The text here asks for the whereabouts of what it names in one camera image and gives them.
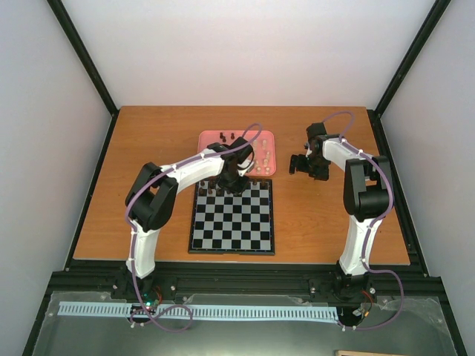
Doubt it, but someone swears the pink plastic tray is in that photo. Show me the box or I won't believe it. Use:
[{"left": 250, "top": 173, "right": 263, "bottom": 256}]
[{"left": 197, "top": 130, "right": 277, "bottom": 177}]

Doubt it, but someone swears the light blue cable duct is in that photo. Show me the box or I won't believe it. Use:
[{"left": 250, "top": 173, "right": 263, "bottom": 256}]
[{"left": 57, "top": 301, "right": 338, "bottom": 323}]

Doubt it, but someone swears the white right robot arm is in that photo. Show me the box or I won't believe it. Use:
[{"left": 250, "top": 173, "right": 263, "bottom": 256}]
[{"left": 289, "top": 135, "right": 394, "bottom": 277}]

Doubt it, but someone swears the black white chess board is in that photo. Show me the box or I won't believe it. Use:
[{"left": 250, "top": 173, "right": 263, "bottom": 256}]
[{"left": 189, "top": 179, "right": 275, "bottom": 256}]

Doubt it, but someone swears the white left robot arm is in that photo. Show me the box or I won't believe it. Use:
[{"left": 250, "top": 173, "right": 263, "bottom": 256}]
[{"left": 125, "top": 138, "right": 253, "bottom": 299}]

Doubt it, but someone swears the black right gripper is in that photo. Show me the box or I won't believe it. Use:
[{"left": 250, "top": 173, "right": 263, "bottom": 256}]
[{"left": 289, "top": 154, "right": 329, "bottom": 182}]

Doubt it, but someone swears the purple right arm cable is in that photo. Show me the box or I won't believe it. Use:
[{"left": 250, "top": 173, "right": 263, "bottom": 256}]
[{"left": 322, "top": 111, "right": 405, "bottom": 332}]

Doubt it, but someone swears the black aluminium frame base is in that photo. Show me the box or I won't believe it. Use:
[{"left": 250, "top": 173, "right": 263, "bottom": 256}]
[{"left": 23, "top": 257, "right": 467, "bottom": 355}]

